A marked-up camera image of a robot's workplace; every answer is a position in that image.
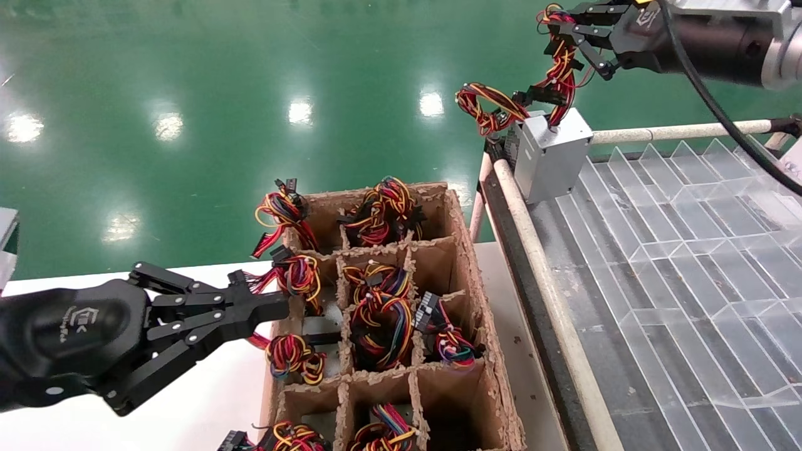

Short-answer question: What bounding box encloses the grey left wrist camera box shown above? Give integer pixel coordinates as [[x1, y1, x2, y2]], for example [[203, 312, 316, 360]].
[[0, 209, 18, 290]]

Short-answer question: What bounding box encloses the grey power supply with wires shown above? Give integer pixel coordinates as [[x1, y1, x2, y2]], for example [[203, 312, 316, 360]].
[[456, 81, 533, 170], [511, 3, 596, 205]]

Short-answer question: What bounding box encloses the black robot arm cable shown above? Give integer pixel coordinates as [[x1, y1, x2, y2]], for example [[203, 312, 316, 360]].
[[655, 0, 802, 196]]

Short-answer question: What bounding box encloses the transparent plastic divider tray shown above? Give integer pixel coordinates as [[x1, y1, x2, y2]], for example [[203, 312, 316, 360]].
[[551, 138, 802, 451]]

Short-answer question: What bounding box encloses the power supply with wire bundle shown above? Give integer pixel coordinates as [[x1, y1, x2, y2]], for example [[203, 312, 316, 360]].
[[414, 291, 486, 370], [350, 403, 420, 451], [218, 420, 333, 451], [341, 262, 414, 304], [338, 177, 428, 248], [247, 316, 342, 386], [254, 178, 321, 252], [227, 246, 325, 317], [348, 294, 417, 371]]

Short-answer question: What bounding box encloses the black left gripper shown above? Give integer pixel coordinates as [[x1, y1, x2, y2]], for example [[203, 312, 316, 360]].
[[0, 261, 291, 417]]

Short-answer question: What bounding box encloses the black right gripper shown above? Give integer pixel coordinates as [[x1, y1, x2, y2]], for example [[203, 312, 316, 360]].
[[553, 0, 677, 82]]

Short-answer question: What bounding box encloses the long white rack pipe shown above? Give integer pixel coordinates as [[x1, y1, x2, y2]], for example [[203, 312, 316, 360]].
[[592, 119, 781, 146]]

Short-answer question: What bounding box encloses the white rack leg pipe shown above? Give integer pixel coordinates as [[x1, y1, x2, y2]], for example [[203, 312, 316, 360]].
[[469, 152, 496, 244]]

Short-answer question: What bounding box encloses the dark grey rack rail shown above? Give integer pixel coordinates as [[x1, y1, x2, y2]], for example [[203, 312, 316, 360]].
[[484, 172, 596, 451]]

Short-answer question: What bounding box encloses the pink white panel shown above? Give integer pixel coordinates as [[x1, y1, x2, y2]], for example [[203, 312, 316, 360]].
[[779, 137, 802, 189]]

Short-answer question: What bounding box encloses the brown cardboard divided box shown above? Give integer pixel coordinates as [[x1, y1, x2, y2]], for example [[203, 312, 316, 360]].
[[260, 182, 527, 451]]

